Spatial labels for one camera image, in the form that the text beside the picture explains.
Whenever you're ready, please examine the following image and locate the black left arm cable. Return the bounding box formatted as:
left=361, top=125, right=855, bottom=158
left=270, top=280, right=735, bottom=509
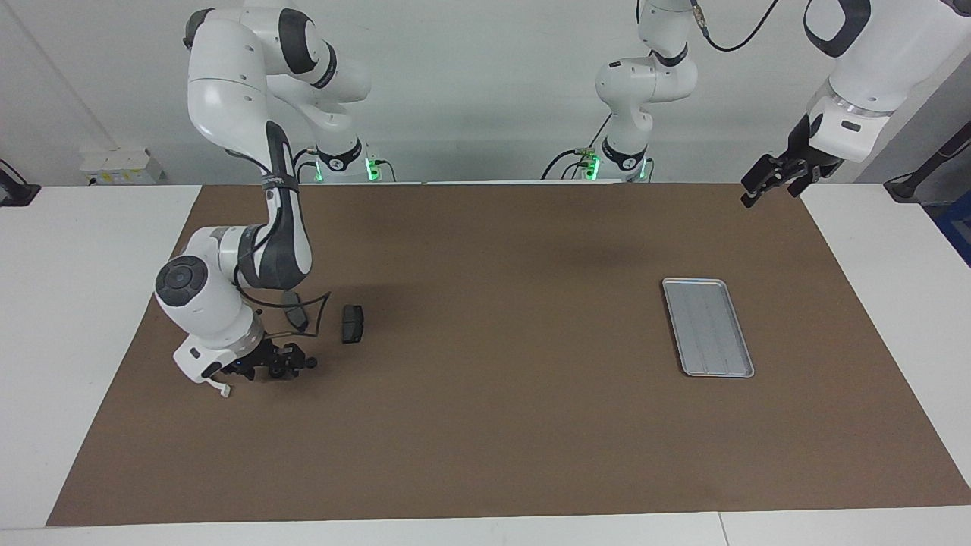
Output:
left=689, top=0, right=780, bottom=52

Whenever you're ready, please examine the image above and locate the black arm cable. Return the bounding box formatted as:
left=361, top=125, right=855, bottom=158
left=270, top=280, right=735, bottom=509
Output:
left=689, top=0, right=780, bottom=52
left=234, top=148, right=333, bottom=338

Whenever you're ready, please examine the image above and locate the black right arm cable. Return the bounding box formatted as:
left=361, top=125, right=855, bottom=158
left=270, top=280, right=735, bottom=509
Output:
left=234, top=148, right=333, bottom=338

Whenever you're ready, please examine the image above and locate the black stand with pole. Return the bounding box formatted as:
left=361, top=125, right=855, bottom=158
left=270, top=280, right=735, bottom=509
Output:
left=884, top=121, right=971, bottom=202

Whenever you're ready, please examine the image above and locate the long curved grey brake pad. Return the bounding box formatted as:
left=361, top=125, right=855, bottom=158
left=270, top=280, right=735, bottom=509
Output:
left=281, top=290, right=310, bottom=334

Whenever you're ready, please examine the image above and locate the blue box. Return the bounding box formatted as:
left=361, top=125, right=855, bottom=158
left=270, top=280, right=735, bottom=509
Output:
left=935, top=190, right=971, bottom=268

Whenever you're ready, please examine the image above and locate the silver metal tray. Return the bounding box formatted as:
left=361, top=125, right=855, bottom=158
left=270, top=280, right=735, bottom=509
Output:
left=662, top=278, right=756, bottom=378

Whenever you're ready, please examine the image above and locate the black left base cable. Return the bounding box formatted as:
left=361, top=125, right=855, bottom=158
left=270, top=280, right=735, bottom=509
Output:
left=541, top=114, right=614, bottom=181

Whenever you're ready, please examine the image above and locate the white power strip box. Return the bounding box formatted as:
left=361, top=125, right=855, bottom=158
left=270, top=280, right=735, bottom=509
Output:
left=80, top=148, right=164, bottom=185

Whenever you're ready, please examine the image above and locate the black table clamp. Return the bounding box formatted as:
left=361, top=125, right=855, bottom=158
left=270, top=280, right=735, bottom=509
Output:
left=0, top=159, right=40, bottom=207

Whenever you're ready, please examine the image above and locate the brown table mat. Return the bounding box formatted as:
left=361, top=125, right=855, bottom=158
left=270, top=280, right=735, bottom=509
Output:
left=46, top=184, right=971, bottom=527

